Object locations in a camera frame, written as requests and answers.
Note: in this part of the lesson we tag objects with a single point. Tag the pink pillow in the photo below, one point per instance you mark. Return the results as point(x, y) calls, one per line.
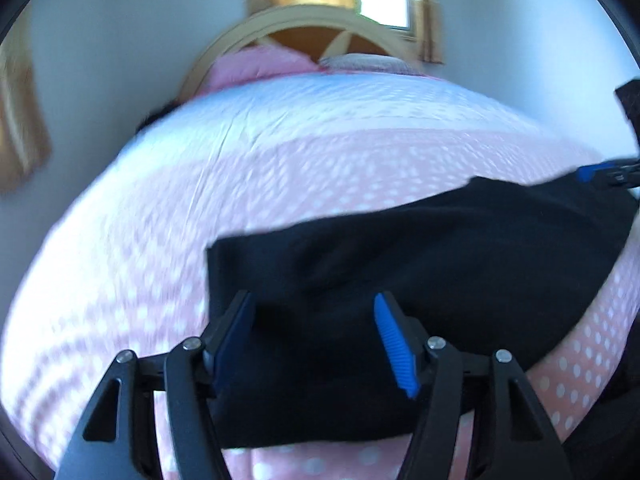
point(255, 64)

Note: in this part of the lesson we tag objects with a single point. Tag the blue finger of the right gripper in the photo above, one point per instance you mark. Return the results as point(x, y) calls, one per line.
point(592, 173)

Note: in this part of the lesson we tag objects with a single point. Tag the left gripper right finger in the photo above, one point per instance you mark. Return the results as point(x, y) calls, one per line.
point(512, 436)

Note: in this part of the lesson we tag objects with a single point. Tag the dark navy pants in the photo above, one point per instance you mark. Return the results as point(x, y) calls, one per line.
point(492, 265)

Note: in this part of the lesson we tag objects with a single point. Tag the wooden arched headboard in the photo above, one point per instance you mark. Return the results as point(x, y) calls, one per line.
point(317, 31)

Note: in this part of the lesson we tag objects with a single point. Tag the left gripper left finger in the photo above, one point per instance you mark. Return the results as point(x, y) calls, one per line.
point(118, 433)

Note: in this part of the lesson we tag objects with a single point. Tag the golden side curtain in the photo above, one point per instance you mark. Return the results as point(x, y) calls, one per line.
point(25, 141)

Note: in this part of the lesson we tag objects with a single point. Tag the pink polka dot bedspread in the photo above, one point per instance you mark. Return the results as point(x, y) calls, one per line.
point(125, 267)

